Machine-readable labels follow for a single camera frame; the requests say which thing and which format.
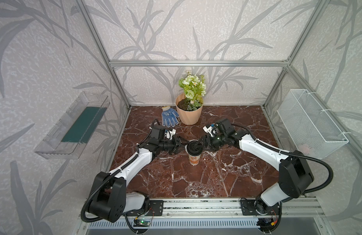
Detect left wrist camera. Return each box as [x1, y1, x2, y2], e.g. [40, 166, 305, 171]
[150, 125, 176, 140]

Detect clear acrylic wall shelf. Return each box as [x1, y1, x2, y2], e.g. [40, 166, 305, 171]
[35, 92, 110, 160]

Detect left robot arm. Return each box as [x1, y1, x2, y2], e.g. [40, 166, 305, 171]
[80, 136, 189, 223]

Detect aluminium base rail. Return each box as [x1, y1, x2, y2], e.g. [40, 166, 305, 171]
[78, 197, 325, 219]

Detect green circuit board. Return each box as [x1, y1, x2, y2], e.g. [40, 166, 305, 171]
[134, 218, 151, 227]

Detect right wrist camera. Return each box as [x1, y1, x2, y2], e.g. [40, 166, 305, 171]
[203, 118, 235, 137]

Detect black plastic cup lid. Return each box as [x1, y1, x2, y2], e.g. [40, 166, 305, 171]
[187, 140, 204, 157]

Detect pink item in basket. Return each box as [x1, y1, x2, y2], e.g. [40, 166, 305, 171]
[297, 144, 314, 156]

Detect printed paper milk tea cup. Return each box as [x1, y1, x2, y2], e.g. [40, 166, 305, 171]
[189, 155, 200, 166]

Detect green white artificial flowers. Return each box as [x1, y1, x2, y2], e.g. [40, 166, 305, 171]
[178, 71, 206, 111]

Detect beige ribbed flower pot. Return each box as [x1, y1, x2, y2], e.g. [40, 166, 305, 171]
[176, 93, 203, 125]

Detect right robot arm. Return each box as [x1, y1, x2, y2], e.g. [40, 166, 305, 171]
[202, 127, 334, 211]

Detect blue dotted work glove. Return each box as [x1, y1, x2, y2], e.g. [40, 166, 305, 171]
[161, 106, 180, 127]

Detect white wire mesh basket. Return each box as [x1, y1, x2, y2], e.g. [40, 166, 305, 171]
[277, 89, 349, 159]

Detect green mat in shelf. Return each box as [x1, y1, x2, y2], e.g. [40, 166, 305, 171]
[61, 107, 107, 144]

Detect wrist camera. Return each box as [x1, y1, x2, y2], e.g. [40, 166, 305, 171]
[203, 118, 235, 137]
[150, 125, 176, 140]

